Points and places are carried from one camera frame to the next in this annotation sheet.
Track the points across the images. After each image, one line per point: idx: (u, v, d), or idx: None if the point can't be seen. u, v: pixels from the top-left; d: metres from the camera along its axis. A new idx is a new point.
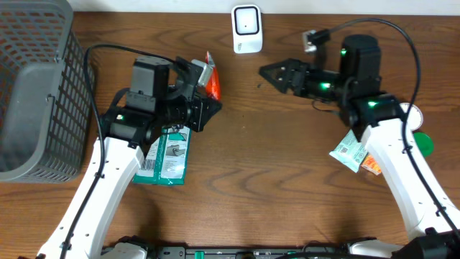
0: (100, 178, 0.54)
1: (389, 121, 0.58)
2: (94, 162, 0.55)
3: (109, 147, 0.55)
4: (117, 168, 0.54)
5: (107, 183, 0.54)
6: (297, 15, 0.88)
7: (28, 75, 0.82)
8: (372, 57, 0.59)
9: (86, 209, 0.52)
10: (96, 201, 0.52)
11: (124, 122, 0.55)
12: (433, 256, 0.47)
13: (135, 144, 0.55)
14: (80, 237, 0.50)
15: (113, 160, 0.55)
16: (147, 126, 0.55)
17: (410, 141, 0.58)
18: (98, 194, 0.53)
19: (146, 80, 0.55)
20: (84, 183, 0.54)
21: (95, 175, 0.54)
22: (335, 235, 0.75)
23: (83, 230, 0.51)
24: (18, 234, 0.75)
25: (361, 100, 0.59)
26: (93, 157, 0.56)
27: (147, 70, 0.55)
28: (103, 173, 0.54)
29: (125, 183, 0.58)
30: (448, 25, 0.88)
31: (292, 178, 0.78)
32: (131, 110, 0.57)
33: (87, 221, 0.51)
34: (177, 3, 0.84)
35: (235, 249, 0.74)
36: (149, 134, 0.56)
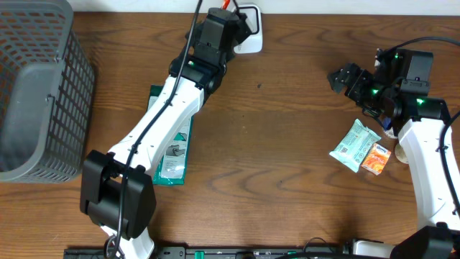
0: (169, 107, 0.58)
1: (431, 121, 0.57)
2: (164, 93, 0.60)
3: (181, 85, 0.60)
4: (183, 102, 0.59)
5: (173, 111, 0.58)
6: (297, 14, 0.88)
7: (28, 75, 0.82)
8: (421, 60, 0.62)
9: (154, 127, 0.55)
10: (162, 123, 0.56)
11: (193, 68, 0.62)
12: (439, 247, 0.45)
13: (200, 88, 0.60)
14: (146, 145, 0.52)
15: (181, 94, 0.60)
16: (211, 77, 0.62)
17: (447, 143, 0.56)
18: (164, 119, 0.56)
19: (215, 32, 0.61)
20: (154, 108, 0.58)
21: (166, 102, 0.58)
22: (336, 236, 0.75)
23: (149, 141, 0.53)
24: (20, 233, 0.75)
25: (408, 96, 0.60)
26: (164, 89, 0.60)
27: (218, 24, 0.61)
28: (172, 102, 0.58)
29: (185, 117, 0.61)
30: (450, 24, 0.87)
31: (292, 179, 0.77)
32: (197, 57, 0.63)
33: (154, 136, 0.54)
34: (177, 3, 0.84)
35: (234, 249, 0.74)
36: (212, 85, 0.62)
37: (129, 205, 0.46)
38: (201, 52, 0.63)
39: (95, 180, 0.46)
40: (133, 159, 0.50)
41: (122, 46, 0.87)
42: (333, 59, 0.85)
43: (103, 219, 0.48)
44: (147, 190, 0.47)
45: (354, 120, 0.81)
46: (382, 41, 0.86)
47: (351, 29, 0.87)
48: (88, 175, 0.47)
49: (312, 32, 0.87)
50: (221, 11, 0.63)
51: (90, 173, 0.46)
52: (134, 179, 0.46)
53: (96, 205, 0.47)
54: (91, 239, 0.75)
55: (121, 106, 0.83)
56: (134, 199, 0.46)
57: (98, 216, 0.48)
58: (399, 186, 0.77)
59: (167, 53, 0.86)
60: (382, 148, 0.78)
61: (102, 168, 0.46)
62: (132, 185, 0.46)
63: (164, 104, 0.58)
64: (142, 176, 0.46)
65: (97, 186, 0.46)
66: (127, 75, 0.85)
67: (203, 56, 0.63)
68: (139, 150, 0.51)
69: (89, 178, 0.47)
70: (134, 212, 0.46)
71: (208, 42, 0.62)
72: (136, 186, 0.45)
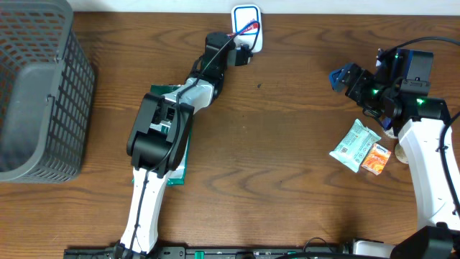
0: (197, 85, 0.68)
1: (432, 121, 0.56)
2: (187, 82, 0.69)
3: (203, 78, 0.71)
4: (208, 85, 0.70)
5: (200, 88, 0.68)
6: (297, 14, 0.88)
7: (28, 74, 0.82)
8: (420, 61, 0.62)
9: (190, 92, 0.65)
10: (193, 92, 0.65)
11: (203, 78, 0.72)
12: (438, 247, 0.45)
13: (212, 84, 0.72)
14: (185, 98, 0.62)
15: (205, 79, 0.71)
16: (215, 87, 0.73)
17: (447, 143, 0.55)
18: (194, 91, 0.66)
19: (214, 55, 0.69)
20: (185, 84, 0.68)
21: (195, 80, 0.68)
22: (335, 236, 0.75)
23: (185, 97, 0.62)
24: (19, 233, 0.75)
25: (409, 96, 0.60)
26: (190, 75, 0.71)
27: (217, 50, 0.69)
28: (199, 83, 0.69)
29: (200, 105, 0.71)
30: (451, 24, 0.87)
31: (292, 178, 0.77)
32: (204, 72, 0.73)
33: (190, 95, 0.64)
34: (176, 3, 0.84)
35: (234, 249, 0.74)
36: (216, 93, 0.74)
37: (178, 133, 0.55)
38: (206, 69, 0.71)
39: (150, 112, 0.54)
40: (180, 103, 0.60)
41: (122, 46, 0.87)
42: (333, 60, 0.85)
43: (147, 152, 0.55)
44: (190, 124, 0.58)
45: (354, 120, 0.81)
46: (382, 41, 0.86)
47: (351, 29, 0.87)
48: (143, 110, 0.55)
49: (312, 33, 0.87)
50: (215, 35, 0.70)
51: (146, 108, 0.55)
52: (185, 110, 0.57)
53: (144, 139, 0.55)
54: (90, 239, 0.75)
55: (121, 105, 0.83)
56: (183, 127, 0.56)
57: (141, 151, 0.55)
58: (399, 186, 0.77)
59: (167, 54, 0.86)
60: (382, 148, 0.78)
61: (157, 103, 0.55)
62: (184, 116, 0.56)
63: (193, 81, 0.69)
64: (188, 106, 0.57)
65: (149, 119, 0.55)
66: (127, 75, 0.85)
67: (207, 72, 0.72)
68: (182, 97, 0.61)
69: (144, 111, 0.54)
70: (180, 137, 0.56)
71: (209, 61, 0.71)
72: (185, 116, 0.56)
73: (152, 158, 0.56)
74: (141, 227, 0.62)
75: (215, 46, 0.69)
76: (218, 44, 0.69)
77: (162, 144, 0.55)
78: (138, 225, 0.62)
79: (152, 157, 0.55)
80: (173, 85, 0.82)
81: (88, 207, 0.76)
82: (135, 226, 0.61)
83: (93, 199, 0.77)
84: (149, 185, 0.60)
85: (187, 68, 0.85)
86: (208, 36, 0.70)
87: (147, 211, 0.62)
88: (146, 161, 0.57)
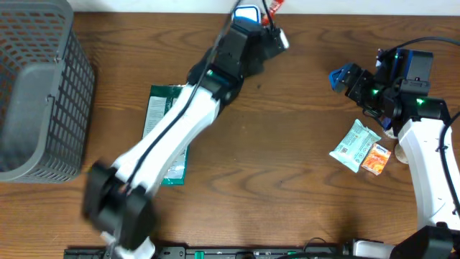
0: (182, 117, 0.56)
1: (431, 121, 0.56)
2: (180, 103, 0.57)
3: (195, 99, 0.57)
4: (196, 118, 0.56)
5: (188, 121, 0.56)
6: (297, 14, 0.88)
7: (28, 75, 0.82)
8: (420, 60, 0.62)
9: (159, 150, 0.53)
10: (172, 136, 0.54)
11: (210, 78, 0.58)
12: (438, 247, 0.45)
13: (216, 100, 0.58)
14: (150, 165, 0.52)
15: (192, 114, 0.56)
16: (228, 89, 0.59)
17: (448, 143, 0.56)
18: (172, 136, 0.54)
19: (241, 45, 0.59)
20: (167, 119, 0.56)
21: (179, 114, 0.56)
22: (336, 236, 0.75)
23: (150, 162, 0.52)
24: (19, 233, 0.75)
25: (409, 96, 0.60)
26: (180, 98, 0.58)
27: (245, 37, 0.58)
28: (186, 113, 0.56)
29: (199, 129, 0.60)
30: (450, 24, 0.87)
31: (292, 178, 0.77)
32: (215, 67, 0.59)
33: (160, 152, 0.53)
34: (177, 3, 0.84)
35: (235, 249, 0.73)
36: (228, 97, 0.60)
37: (124, 221, 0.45)
38: (221, 61, 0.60)
39: (97, 189, 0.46)
40: (136, 175, 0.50)
41: (122, 47, 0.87)
42: (333, 60, 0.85)
43: (100, 229, 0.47)
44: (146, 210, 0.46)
45: (354, 120, 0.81)
46: (382, 42, 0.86)
47: (350, 29, 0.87)
48: (90, 187, 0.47)
49: (312, 33, 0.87)
50: (243, 21, 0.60)
51: (94, 183, 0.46)
52: (134, 196, 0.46)
53: (95, 216, 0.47)
54: (90, 239, 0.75)
55: (121, 106, 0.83)
56: (133, 219, 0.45)
57: (95, 226, 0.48)
58: (399, 186, 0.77)
59: (167, 54, 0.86)
60: (382, 149, 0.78)
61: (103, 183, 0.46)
62: (131, 203, 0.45)
63: (177, 116, 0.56)
64: (144, 198, 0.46)
65: (98, 197, 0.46)
66: (127, 75, 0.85)
67: (223, 67, 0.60)
68: (141, 166, 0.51)
69: (93, 186, 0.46)
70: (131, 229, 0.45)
71: (228, 52, 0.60)
72: (136, 204, 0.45)
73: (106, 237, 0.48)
74: None
75: (243, 31, 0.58)
76: (247, 29, 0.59)
77: (111, 229, 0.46)
78: None
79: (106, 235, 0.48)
80: (173, 85, 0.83)
81: None
82: None
83: None
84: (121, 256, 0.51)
85: (187, 68, 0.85)
86: (233, 21, 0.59)
87: None
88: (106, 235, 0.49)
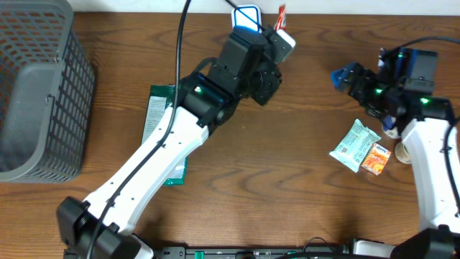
0: (162, 147, 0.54)
1: (436, 121, 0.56)
2: (159, 129, 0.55)
3: (177, 118, 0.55)
4: (179, 142, 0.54)
5: (168, 151, 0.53)
6: (297, 14, 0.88)
7: (28, 75, 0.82)
8: (423, 60, 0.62)
9: (138, 180, 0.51)
10: (152, 165, 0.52)
11: (200, 96, 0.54)
12: (440, 250, 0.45)
13: (203, 124, 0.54)
14: (126, 196, 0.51)
15: (177, 132, 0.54)
16: (221, 107, 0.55)
17: (451, 144, 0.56)
18: (153, 164, 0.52)
19: (240, 59, 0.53)
20: (146, 147, 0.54)
21: (157, 142, 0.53)
22: (336, 236, 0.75)
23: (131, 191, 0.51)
24: (18, 233, 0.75)
25: (412, 96, 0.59)
26: (159, 124, 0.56)
27: (245, 50, 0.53)
28: (165, 142, 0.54)
29: (185, 155, 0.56)
30: (451, 24, 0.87)
31: (292, 178, 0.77)
32: (208, 84, 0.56)
33: (136, 185, 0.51)
34: (177, 3, 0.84)
35: (235, 249, 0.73)
36: (221, 116, 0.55)
37: (97, 257, 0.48)
38: (215, 75, 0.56)
39: (70, 226, 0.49)
40: (109, 212, 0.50)
41: (122, 47, 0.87)
42: (333, 60, 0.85)
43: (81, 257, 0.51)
44: (122, 247, 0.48)
45: (354, 120, 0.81)
46: (382, 42, 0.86)
47: (350, 29, 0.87)
48: (65, 223, 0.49)
49: (312, 33, 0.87)
50: (242, 31, 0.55)
51: (67, 221, 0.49)
52: (104, 237, 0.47)
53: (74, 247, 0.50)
54: None
55: (121, 106, 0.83)
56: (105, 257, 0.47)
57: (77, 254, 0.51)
58: (399, 186, 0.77)
59: (167, 54, 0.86)
60: (382, 148, 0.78)
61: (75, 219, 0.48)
62: (103, 245, 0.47)
63: (155, 144, 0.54)
64: (116, 237, 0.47)
65: (72, 233, 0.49)
66: (127, 75, 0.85)
67: (216, 80, 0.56)
68: (116, 203, 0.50)
69: (66, 223, 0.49)
70: None
71: (224, 65, 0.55)
72: (107, 247, 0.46)
73: None
74: None
75: (241, 42, 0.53)
76: (246, 42, 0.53)
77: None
78: None
79: None
80: (173, 85, 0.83)
81: None
82: None
83: None
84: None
85: (187, 68, 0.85)
86: (233, 31, 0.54)
87: None
88: None
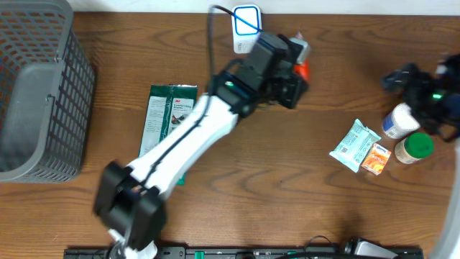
0: (198, 127, 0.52)
1: None
2: (195, 110, 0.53)
3: (213, 104, 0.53)
4: (214, 125, 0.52)
5: (203, 132, 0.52)
6: (297, 14, 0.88)
7: (28, 75, 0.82)
8: None
9: (174, 156, 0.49)
10: (186, 144, 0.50)
11: (229, 90, 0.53)
12: None
13: (234, 113, 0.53)
14: (166, 167, 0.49)
15: (213, 116, 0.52)
16: (248, 102, 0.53)
17: None
18: (185, 143, 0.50)
19: (264, 59, 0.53)
20: (182, 125, 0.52)
21: (195, 122, 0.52)
22: (336, 236, 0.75)
23: (169, 163, 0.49)
24: (18, 233, 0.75)
25: None
26: (196, 106, 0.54)
27: (270, 52, 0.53)
28: (202, 122, 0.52)
29: (214, 142, 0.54)
30: (451, 24, 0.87)
31: (292, 178, 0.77)
32: (235, 80, 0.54)
33: (175, 157, 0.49)
34: (176, 3, 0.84)
35: (234, 249, 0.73)
36: (246, 110, 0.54)
37: (134, 220, 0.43)
38: (241, 73, 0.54)
39: (112, 188, 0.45)
40: (152, 176, 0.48)
41: (122, 47, 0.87)
42: (333, 60, 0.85)
43: (115, 226, 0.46)
44: (161, 209, 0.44)
45: (354, 120, 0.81)
46: (382, 41, 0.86)
47: (351, 29, 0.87)
48: (105, 183, 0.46)
49: (312, 33, 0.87)
50: (269, 35, 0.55)
51: (108, 181, 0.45)
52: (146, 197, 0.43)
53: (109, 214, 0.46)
54: (90, 239, 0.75)
55: (121, 106, 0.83)
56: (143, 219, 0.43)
57: (110, 222, 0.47)
58: (399, 186, 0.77)
59: (167, 54, 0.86)
60: (382, 148, 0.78)
61: (119, 180, 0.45)
62: (144, 205, 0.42)
63: (193, 124, 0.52)
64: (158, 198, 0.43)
65: (112, 196, 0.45)
66: (127, 75, 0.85)
67: (242, 78, 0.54)
68: (159, 167, 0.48)
69: (106, 185, 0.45)
70: (143, 228, 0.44)
71: (251, 65, 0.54)
72: (149, 207, 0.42)
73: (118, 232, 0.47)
74: None
75: (267, 45, 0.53)
76: (272, 44, 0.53)
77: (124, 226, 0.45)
78: None
79: (119, 231, 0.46)
80: (173, 85, 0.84)
81: (88, 207, 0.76)
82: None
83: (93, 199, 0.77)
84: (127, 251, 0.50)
85: (187, 68, 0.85)
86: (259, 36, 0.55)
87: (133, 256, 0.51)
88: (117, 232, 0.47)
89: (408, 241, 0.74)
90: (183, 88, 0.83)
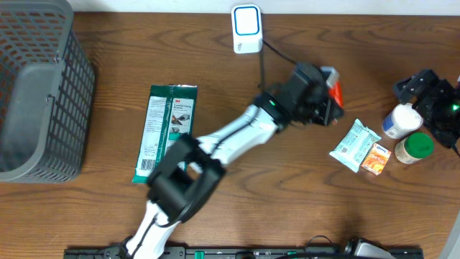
0: (249, 126, 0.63)
1: None
2: (247, 115, 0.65)
3: (262, 111, 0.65)
4: (261, 127, 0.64)
5: (252, 131, 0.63)
6: (297, 14, 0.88)
7: (28, 75, 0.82)
8: None
9: (234, 139, 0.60)
10: (241, 136, 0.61)
11: (272, 108, 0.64)
12: None
13: (275, 124, 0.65)
14: (226, 147, 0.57)
15: (260, 120, 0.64)
16: (282, 121, 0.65)
17: None
18: (239, 136, 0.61)
19: (300, 88, 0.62)
20: (237, 122, 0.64)
21: (248, 122, 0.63)
22: (336, 236, 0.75)
23: (228, 145, 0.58)
24: (18, 233, 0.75)
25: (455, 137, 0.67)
26: (248, 111, 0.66)
27: (305, 83, 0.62)
28: (253, 124, 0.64)
29: (254, 144, 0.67)
30: (451, 24, 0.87)
31: (292, 178, 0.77)
32: (276, 101, 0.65)
33: (233, 142, 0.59)
34: (176, 3, 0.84)
35: (234, 249, 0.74)
36: (281, 126, 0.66)
37: (195, 188, 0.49)
38: (280, 96, 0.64)
39: (181, 156, 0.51)
40: (218, 153, 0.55)
41: (122, 47, 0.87)
42: (333, 60, 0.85)
43: (164, 193, 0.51)
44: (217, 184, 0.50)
45: (354, 120, 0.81)
46: (382, 42, 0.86)
47: (351, 29, 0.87)
48: (173, 151, 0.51)
49: (312, 33, 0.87)
50: (308, 65, 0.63)
51: (177, 150, 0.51)
52: (212, 169, 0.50)
53: (167, 179, 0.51)
54: (90, 239, 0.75)
55: (121, 106, 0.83)
56: (205, 189, 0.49)
57: (161, 189, 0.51)
58: (399, 186, 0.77)
59: (167, 54, 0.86)
60: (382, 149, 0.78)
61: (190, 150, 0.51)
62: (208, 174, 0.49)
63: (246, 123, 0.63)
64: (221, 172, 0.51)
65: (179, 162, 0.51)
66: (127, 75, 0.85)
67: (281, 101, 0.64)
68: (222, 147, 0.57)
69: (175, 152, 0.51)
70: (200, 198, 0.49)
71: (287, 91, 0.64)
72: (213, 176, 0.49)
73: (167, 201, 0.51)
74: (144, 246, 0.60)
75: (304, 77, 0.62)
76: (308, 76, 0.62)
77: (180, 193, 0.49)
78: (141, 244, 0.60)
79: (168, 199, 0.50)
80: (173, 85, 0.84)
81: (88, 207, 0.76)
82: (138, 243, 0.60)
83: (93, 199, 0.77)
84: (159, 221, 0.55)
85: (188, 68, 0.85)
86: (297, 65, 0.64)
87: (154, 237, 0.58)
88: (164, 201, 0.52)
89: (407, 241, 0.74)
90: (183, 88, 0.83)
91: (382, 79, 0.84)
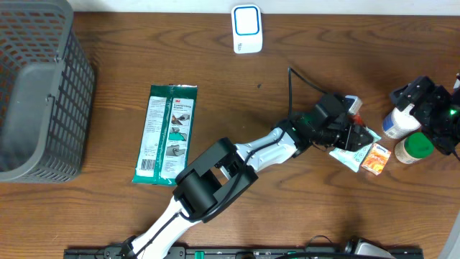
0: (276, 143, 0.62)
1: None
2: (274, 134, 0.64)
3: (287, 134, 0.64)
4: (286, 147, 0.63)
5: (277, 149, 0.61)
6: (297, 15, 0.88)
7: (28, 74, 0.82)
8: None
9: (262, 151, 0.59)
10: (267, 152, 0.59)
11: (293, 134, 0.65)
12: None
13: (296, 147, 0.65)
14: (256, 158, 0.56)
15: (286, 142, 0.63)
16: (301, 147, 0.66)
17: None
18: (267, 152, 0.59)
19: (320, 119, 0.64)
20: (264, 139, 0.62)
21: (276, 140, 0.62)
22: (335, 236, 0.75)
23: (259, 155, 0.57)
24: (18, 234, 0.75)
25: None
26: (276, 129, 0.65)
27: (325, 116, 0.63)
28: (279, 142, 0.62)
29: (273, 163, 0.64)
30: (451, 24, 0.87)
31: (292, 178, 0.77)
32: (297, 128, 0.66)
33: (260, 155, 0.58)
34: (176, 3, 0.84)
35: (234, 249, 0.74)
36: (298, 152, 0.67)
37: (226, 190, 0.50)
38: (300, 124, 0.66)
39: (217, 157, 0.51)
40: (250, 162, 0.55)
41: (122, 47, 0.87)
42: (333, 60, 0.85)
43: (191, 193, 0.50)
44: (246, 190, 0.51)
45: None
46: (382, 42, 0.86)
47: (351, 29, 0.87)
48: (208, 152, 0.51)
49: (312, 33, 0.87)
50: (329, 98, 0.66)
51: (214, 152, 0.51)
52: (244, 174, 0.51)
53: (198, 179, 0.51)
54: (90, 239, 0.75)
55: (121, 106, 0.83)
56: (237, 193, 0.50)
57: (189, 188, 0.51)
58: (399, 186, 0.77)
59: (167, 54, 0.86)
60: (382, 148, 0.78)
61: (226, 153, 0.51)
62: (242, 180, 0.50)
63: (273, 140, 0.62)
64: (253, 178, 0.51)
65: (213, 164, 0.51)
66: (127, 75, 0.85)
67: (301, 128, 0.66)
68: (254, 156, 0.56)
69: (210, 153, 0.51)
70: (229, 201, 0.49)
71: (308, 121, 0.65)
72: (245, 183, 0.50)
73: (192, 199, 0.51)
74: (154, 244, 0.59)
75: (325, 111, 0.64)
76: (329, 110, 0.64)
77: (209, 194, 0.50)
78: (152, 242, 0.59)
79: (195, 199, 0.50)
80: (173, 85, 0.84)
81: (88, 207, 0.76)
82: (149, 240, 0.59)
83: (93, 199, 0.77)
84: (179, 219, 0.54)
85: (187, 68, 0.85)
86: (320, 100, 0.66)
87: (169, 236, 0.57)
88: (188, 201, 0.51)
89: (407, 241, 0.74)
90: (183, 88, 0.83)
91: (382, 79, 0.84)
